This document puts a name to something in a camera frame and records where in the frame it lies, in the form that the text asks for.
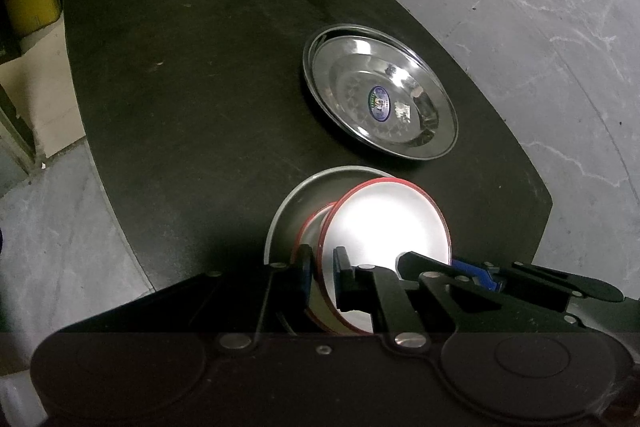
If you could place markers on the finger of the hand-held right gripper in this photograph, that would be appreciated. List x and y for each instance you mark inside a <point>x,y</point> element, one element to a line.
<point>575,287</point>
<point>475,274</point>

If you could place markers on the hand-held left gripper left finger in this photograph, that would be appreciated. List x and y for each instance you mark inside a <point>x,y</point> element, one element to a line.
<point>304,279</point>

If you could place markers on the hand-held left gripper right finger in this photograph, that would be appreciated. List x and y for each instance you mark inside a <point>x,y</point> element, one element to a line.
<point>341,279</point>

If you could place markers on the small white ceramic bowl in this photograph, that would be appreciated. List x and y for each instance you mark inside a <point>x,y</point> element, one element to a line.
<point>390,222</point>
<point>315,232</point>

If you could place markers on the deep stainless steel bowl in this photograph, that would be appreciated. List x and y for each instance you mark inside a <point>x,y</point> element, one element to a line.
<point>300,197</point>

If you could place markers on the stainless steel plate with sticker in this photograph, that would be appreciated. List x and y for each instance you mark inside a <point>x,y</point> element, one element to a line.
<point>380,102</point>

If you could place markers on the plain stainless steel plate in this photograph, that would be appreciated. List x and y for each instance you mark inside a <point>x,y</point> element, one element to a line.
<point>345,29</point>

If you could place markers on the cardboard box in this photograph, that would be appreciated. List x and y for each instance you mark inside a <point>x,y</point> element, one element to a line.
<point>45,97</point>

